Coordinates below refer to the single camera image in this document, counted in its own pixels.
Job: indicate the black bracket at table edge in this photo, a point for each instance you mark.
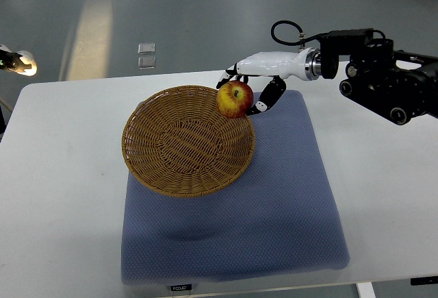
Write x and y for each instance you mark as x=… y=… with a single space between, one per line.
x=420 y=281

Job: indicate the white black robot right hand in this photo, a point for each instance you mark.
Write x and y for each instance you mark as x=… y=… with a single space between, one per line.
x=278 y=66

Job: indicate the lower floor metal plate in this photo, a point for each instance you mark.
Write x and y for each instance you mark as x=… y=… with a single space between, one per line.
x=146 y=62

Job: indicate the red yellow apple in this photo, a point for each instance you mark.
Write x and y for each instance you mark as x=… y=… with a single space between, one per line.
x=234 y=99

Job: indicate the blue grey quilted cloth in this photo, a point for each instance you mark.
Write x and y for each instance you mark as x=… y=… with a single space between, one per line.
x=278 y=217

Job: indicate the brown wicker basket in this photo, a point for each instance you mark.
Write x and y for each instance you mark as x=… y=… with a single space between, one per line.
x=176 y=143

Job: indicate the upper floor metal plate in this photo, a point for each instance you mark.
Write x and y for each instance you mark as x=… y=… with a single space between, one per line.
x=146 y=48

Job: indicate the floor metal plate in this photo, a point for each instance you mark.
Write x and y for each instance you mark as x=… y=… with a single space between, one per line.
x=146 y=48
x=146 y=62

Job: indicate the black table label plate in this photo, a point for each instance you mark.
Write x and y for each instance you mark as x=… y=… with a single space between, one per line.
x=181 y=287

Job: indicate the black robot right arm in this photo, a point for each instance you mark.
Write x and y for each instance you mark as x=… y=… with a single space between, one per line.
x=395 y=85

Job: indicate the white table leg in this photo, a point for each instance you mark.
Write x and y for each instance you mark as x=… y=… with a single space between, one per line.
x=365 y=290

